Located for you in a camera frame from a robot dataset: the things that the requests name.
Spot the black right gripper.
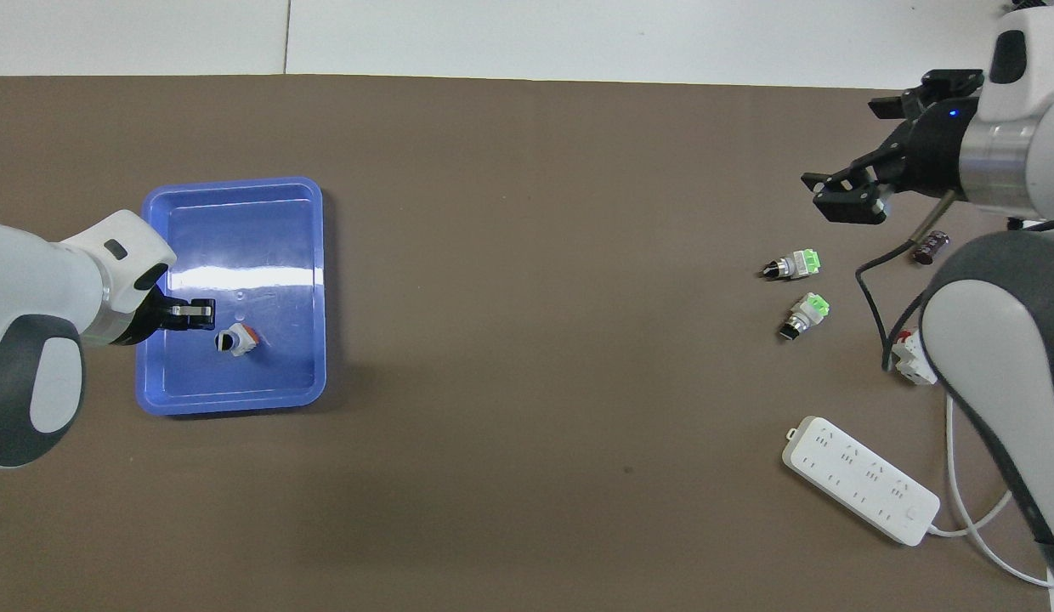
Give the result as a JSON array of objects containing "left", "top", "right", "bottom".
[{"left": 802, "top": 70, "right": 985, "bottom": 226}]

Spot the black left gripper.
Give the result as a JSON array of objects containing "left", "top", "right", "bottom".
[{"left": 110, "top": 285, "right": 217, "bottom": 347}]

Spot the white-backed selector switch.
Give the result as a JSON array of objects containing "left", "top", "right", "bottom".
[{"left": 214, "top": 321, "right": 261, "bottom": 358}]

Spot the blue plastic tray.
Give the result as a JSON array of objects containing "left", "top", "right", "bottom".
[{"left": 134, "top": 176, "right": 328, "bottom": 417}]

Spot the small black terminal block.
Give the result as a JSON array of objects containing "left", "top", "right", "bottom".
[{"left": 912, "top": 229, "right": 951, "bottom": 265}]

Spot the white red circuit breaker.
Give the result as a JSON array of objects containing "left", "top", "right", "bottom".
[{"left": 891, "top": 327, "right": 940, "bottom": 386}]

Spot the white power strip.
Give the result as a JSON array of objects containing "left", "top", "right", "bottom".
[{"left": 780, "top": 415, "right": 941, "bottom": 547}]

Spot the brown table mat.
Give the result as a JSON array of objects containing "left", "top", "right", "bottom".
[{"left": 0, "top": 75, "right": 1051, "bottom": 612}]

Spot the green-backed selector switch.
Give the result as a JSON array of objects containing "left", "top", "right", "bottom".
[
  {"left": 762, "top": 248, "right": 825, "bottom": 281},
  {"left": 777, "top": 292, "right": 831, "bottom": 343}
]

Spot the white power strip cable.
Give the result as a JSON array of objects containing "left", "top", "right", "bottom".
[{"left": 926, "top": 395, "right": 1054, "bottom": 589}]

